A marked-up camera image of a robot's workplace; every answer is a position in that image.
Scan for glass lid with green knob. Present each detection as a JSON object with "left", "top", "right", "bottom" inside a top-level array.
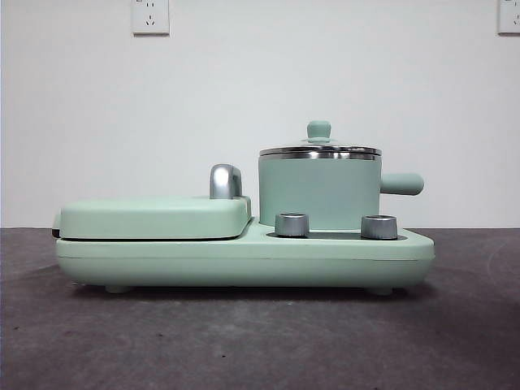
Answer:
[{"left": 258, "top": 119, "right": 382, "bottom": 154}]

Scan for silver control knob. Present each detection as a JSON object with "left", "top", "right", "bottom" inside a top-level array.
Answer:
[
  {"left": 274, "top": 211, "right": 310, "bottom": 237},
  {"left": 360, "top": 214, "right": 398, "bottom": 240}
]

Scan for green breakfast machine base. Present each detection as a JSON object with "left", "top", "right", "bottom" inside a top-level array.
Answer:
[{"left": 54, "top": 217, "right": 436, "bottom": 294}]

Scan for green hinged griddle cover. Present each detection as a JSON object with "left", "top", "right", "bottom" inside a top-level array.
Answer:
[{"left": 51, "top": 194, "right": 253, "bottom": 241}]

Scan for chrome cover handle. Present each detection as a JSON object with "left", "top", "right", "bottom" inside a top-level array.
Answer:
[{"left": 209, "top": 162, "right": 245, "bottom": 200}]

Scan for green steamer pot with handle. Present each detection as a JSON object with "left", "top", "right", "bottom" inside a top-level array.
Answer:
[{"left": 258, "top": 151, "right": 425, "bottom": 229}]

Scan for white wall socket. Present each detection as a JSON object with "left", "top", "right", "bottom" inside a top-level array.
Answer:
[
  {"left": 496, "top": 0, "right": 520, "bottom": 36},
  {"left": 130, "top": 0, "right": 170, "bottom": 36}
]

